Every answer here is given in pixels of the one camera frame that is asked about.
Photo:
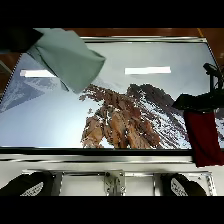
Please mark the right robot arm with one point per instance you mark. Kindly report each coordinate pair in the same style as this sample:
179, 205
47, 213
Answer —
196, 101

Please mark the dark red garment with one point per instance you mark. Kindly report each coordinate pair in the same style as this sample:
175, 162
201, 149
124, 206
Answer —
203, 140

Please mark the pale green T-shirt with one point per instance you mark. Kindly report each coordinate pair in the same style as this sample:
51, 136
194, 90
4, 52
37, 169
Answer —
68, 58

